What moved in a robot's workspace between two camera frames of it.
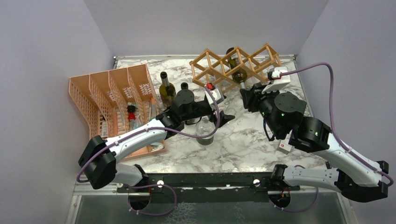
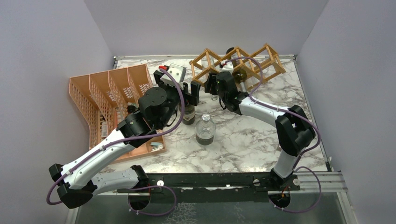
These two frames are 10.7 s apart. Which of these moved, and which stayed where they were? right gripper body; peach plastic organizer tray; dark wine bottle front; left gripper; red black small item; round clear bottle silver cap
Moved: right gripper body; left gripper
Stayed: red black small item; dark wine bottle front; round clear bottle silver cap; peach plastic organizer tray
